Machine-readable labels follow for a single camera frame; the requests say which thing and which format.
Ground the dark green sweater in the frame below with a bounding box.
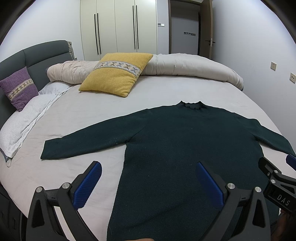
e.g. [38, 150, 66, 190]
[41, 102, 294, 240]

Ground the person's right hand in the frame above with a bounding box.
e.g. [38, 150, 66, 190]
[271, 209, 290, 241]

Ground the light grey bed sheet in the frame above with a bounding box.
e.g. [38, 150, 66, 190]
[1, 76, 295, 240]

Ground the white bed pillow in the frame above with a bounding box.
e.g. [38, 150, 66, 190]
[1, 81, 72, 163]

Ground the purple patterned cushion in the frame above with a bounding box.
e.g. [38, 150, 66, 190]
[1, 67, 39, 111]

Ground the beige rolled duvet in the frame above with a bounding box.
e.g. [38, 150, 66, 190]
[46, 53, 244, 90]

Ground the dark wooden door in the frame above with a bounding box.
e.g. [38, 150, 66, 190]
[168, 1, 215, 59]

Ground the grey upholstered headboard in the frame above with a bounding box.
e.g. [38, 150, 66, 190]
[1, 40, 74, 126]

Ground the yellow patterned cushion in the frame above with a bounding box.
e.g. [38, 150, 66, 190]
[79, 53, 153, 97]

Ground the cream wardrobe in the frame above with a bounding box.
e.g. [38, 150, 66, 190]
[80, 1, 167, 61]

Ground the beige wall socket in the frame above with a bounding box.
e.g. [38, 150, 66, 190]
[290, 73, 296, 83]
[270, 61, 277, 71]

